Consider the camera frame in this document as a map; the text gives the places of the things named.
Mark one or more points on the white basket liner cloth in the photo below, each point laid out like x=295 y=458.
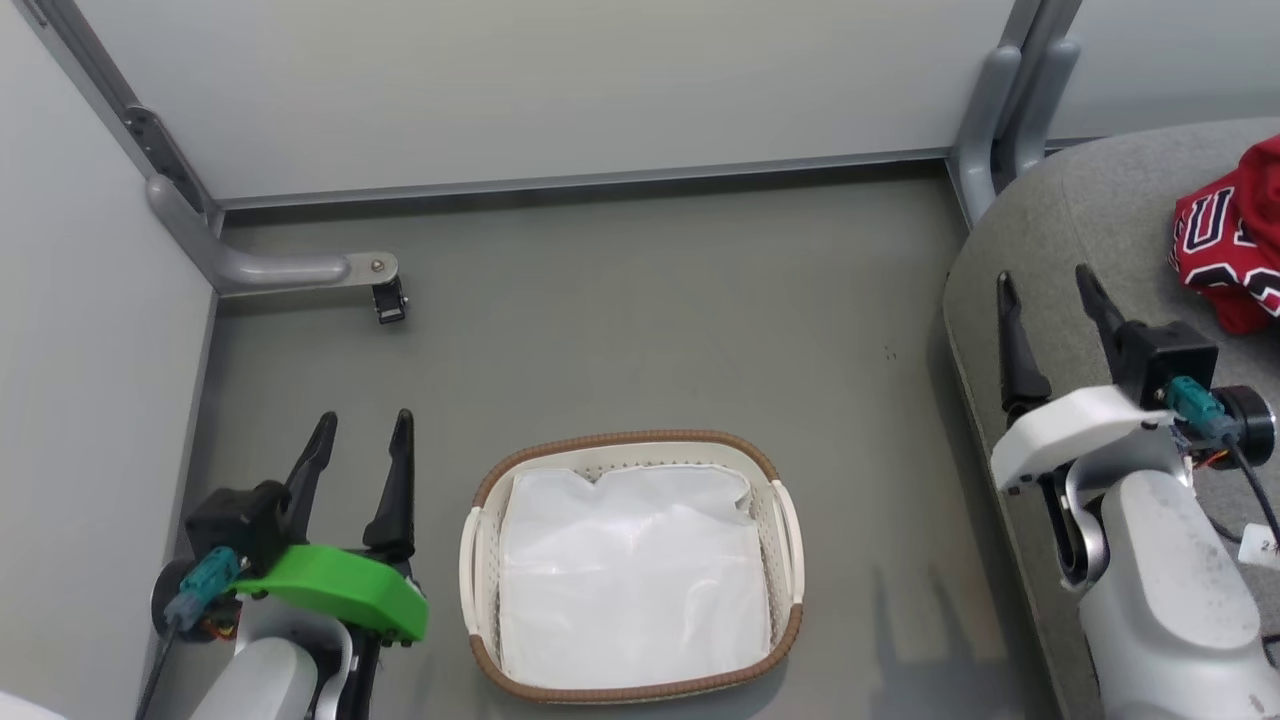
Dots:
x=630 y=580

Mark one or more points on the white laundry basket brown rim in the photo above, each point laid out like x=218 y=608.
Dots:
x=785 y=560

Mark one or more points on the grey partition foot with bracket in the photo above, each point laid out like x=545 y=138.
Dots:
x=270 y=270

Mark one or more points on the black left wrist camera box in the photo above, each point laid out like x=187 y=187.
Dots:
x=235 y=515

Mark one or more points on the white paper tag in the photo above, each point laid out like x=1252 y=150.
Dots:
x=1262 y=547

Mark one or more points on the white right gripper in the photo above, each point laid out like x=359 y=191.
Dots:
x=1070 y=425

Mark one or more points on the black caster wheel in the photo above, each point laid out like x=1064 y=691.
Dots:
x=389 y=300

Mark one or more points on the red basketball jersey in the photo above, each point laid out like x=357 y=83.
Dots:
x=1235 y=250

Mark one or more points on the grey partition post with hinge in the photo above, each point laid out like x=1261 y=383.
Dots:
x=110 y=95

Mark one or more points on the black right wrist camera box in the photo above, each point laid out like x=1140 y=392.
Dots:
x=1165 y=360

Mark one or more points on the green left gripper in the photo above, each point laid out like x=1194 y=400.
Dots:
x=345 y=590

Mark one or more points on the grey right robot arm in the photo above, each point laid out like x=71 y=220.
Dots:
x=1170 y=590

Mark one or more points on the grey fabric sofa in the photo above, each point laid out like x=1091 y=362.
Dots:
x=1090 y=210

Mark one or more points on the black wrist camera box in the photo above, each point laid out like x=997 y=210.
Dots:
x=1165 y=360
x=235 y=515

